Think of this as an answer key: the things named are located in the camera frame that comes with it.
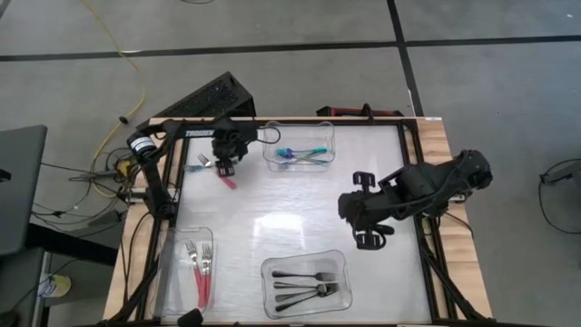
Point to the black rounded object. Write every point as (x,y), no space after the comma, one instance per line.
(190,319)

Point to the yellow white round object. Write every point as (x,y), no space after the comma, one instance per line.
(56,286)

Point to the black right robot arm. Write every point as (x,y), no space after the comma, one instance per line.
(436,181)

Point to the grey laptop lid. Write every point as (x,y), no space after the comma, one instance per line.
(18,191)

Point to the dark red tool case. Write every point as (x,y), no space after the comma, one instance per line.
(354,111)

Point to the black aluminium table frame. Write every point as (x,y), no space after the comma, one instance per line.
(386,121)

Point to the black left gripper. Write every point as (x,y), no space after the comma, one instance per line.
(233,143)

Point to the clear plastic tray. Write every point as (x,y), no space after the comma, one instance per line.
(306,263)
(174,272)
(299,134)

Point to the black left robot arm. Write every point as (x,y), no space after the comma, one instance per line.
(172,129)

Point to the black perforated case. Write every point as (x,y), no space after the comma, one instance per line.
(204,100)

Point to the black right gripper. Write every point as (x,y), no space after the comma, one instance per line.
(365,211)

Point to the grey cabinet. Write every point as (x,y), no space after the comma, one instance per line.
(18,281)

